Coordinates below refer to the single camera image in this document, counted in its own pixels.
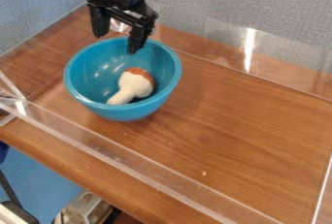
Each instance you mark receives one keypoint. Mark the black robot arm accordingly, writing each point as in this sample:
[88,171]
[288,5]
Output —
[132,12]

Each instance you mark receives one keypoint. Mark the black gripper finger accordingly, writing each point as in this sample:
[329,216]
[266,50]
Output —
[137,39]
[100,21]

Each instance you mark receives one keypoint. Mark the clear acrylic back barrier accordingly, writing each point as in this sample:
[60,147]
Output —
[290,62]

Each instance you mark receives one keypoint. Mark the clear acrylic left bracket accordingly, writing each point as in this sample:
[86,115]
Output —
[13,101]

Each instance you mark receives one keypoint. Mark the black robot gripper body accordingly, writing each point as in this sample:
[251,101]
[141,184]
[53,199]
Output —
[129,11]

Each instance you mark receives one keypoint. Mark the clear acrylic front barrier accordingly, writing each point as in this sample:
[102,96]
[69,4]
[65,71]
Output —
[144,187]

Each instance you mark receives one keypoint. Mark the blue plastic bowl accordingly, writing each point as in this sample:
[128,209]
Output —
[94,69]

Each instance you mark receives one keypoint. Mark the clear acrylic corner bracket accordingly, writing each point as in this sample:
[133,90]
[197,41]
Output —
[118,26]

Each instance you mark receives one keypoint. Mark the clear acrylic barrier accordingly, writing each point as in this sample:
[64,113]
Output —
[144,187]
[290,62]

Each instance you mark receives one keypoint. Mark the white power strip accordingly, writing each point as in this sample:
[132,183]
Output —
[88,209]

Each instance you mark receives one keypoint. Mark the white toy mushroom brown cap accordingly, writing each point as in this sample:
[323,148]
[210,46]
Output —
[136,85]

